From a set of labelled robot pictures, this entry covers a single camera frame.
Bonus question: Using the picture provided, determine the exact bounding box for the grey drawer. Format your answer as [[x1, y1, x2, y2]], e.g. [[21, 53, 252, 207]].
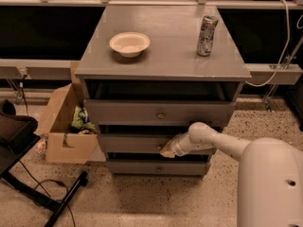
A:
[[98, 125, 188, 154], [84, 99, 235, 127], [106, 160, 210, 176]]

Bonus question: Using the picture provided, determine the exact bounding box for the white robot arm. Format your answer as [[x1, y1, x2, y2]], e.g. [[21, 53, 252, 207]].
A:
[[160, 122, 303, 227]]

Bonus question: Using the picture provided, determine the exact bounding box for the grey bottom drawer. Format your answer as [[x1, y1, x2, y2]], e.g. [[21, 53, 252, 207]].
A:
[[106, 160, 210, 176]]

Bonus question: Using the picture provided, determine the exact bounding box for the grey wooden drawer cabinet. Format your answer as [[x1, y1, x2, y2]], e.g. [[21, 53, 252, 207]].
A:
[[76, 5, 251, 163]]

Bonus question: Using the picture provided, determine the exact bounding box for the grey top drawer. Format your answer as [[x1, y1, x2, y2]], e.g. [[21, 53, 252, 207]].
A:
[[84, 99, 235, 127]]

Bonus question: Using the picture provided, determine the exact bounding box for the green snack bag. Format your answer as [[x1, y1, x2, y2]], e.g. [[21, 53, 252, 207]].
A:
[[70, 105, 97, 134]]

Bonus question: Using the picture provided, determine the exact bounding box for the brown cardboard box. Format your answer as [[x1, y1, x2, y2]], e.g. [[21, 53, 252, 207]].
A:
[[35, 61, 98, 164]]

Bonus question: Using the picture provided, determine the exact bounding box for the silver drink can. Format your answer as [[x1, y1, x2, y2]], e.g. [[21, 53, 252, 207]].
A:
[[197, 15, 219, 57]]

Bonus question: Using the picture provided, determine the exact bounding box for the black chair stand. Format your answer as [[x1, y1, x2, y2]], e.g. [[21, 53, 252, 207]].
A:
[[0, 99, 88, 227]]

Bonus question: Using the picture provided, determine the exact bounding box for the black floor cable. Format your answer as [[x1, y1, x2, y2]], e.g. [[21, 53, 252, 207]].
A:
[[18, 159, 78, 227]]

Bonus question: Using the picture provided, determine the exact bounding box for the white hanging cable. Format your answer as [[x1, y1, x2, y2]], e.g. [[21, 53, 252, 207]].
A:
[[244, 0, 292, 88]]

